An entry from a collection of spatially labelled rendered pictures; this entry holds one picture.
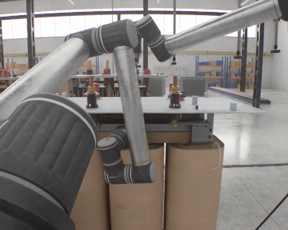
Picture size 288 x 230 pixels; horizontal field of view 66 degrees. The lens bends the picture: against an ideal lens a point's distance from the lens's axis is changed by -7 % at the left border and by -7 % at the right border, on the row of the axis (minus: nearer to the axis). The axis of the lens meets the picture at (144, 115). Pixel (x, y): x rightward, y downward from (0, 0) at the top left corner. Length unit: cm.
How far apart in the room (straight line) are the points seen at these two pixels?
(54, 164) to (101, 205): 147
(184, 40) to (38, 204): 112
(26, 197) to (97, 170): 139
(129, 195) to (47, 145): 134
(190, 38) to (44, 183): 107
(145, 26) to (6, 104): 86
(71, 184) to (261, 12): 104
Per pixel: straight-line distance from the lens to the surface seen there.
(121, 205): 178
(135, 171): 125
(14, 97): 79
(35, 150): 41
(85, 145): 48
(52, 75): 92
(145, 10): 1015
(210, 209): 187
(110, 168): 127
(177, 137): 171
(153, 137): 169
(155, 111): 140
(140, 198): 174
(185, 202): 178
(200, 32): 127
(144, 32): 135
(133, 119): 116
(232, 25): 122
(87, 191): 177
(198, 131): 162
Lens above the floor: 160
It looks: 11 degrees down
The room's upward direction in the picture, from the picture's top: straight up
